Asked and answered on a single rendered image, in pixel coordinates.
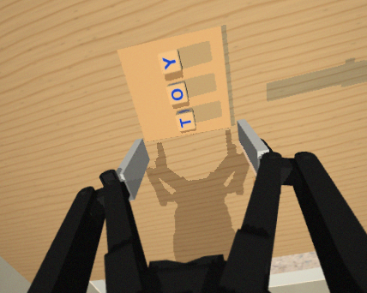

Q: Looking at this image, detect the light orange mat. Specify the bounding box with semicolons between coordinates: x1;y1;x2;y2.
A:
117;26;231;142

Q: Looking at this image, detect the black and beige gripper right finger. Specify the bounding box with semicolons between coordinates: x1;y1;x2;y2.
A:
214;119;367;293

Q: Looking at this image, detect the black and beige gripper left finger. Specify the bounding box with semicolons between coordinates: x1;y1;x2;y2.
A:
27;138;150;293

